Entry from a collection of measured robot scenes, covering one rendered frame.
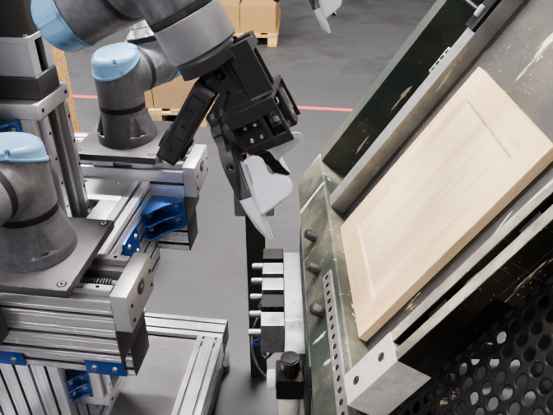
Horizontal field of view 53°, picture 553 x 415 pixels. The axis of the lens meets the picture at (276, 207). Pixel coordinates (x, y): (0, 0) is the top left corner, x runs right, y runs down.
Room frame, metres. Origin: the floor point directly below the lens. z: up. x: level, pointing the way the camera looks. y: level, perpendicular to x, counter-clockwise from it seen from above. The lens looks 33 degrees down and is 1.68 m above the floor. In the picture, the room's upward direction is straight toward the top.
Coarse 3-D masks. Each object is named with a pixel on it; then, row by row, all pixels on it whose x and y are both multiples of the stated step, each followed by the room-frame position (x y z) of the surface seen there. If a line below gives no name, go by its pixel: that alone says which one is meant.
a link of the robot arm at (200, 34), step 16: (192, 16) 0.55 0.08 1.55; (208, 16) 0.56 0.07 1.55; (224, 16) 0.57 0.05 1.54; (160, 32) 0.55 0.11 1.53; (176, 32) 0.55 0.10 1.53; (192, 32) 0.54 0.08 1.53; (208, 32) 0.55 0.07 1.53; (224, 32) 0.56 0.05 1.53; (176, 48) 0.55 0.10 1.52; (192, 48) 0.54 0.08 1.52; (208, 48) 0.55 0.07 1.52; (176, 64) 0.55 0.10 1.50; (192, 64) 0.55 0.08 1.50
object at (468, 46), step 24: (504, 0) 1.22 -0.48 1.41; (456, 48) 1.24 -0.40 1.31; (480, 48) 1.22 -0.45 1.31; (432, 72) 1.26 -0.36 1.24; (456, 72) 1.22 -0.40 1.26; (432, 96) 1.22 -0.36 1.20; (408, 120) 1.22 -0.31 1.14; (384, 144) 1.22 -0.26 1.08; (360, 168) 1.22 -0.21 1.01; (336, 192) 1.25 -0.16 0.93; (360, 192) 1.22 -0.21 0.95
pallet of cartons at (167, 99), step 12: (168, 84) 3.70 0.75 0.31; (180, 84) 3.70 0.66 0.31; (192, 84) 3.69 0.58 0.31; (156, 96) 3.70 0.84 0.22; (168, 96) 3.70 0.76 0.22; (180, 96) 3.70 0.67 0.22; (156, 108) 3.70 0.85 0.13; (168, 108) 3.70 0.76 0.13; (180, 108) 3.70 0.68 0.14; (156, 120) 3.68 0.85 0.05; (204, 120) 3.68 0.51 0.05
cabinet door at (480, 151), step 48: (480, 96) 1.05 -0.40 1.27; (432, 144) 1.07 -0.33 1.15; (480, 144) 0.93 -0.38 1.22; (528, 144) 0.82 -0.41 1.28; (384, 192) 1.08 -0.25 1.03; (432, 192) 0.94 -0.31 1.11; (480, 192) 0.82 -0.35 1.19; (384, 240) 0.95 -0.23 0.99; (432, 240) 0.82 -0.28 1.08; (384, 288) 0.82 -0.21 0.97
